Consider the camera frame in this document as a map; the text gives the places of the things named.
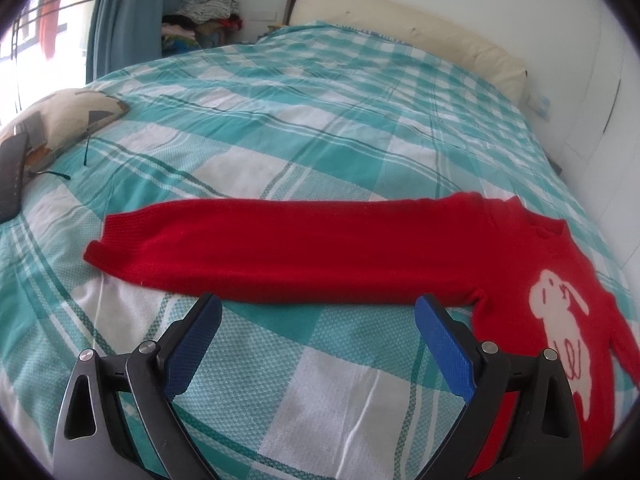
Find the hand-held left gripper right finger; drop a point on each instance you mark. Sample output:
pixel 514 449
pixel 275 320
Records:
pixel 447 347

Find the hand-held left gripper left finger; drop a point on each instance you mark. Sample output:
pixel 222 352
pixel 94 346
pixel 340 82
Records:
pixel 192 345

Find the red knit sweater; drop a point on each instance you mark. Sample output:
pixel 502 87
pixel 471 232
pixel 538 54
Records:
pixel 320 245

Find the pile of clothes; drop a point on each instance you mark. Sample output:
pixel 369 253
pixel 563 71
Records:
pixel 207 10

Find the flat black object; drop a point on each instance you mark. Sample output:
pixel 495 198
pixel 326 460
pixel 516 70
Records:
pixel 11 180

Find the teal plaid bedsheet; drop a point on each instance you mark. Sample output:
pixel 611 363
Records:
pixel 310 110

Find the beige patterned pillow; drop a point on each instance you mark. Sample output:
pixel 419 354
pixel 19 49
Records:
pixel 60 115

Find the blue curtain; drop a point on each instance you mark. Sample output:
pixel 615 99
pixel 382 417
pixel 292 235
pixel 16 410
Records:
pixel 125 15

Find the brown wooden board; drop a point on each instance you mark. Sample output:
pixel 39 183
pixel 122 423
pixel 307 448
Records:
pixel 285 10

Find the red hanging garment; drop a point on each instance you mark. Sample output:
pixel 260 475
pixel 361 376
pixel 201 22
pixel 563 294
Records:
pixel 51 15

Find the white wall socket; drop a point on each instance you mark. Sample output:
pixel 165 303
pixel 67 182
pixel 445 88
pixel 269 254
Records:
pixel 541 105

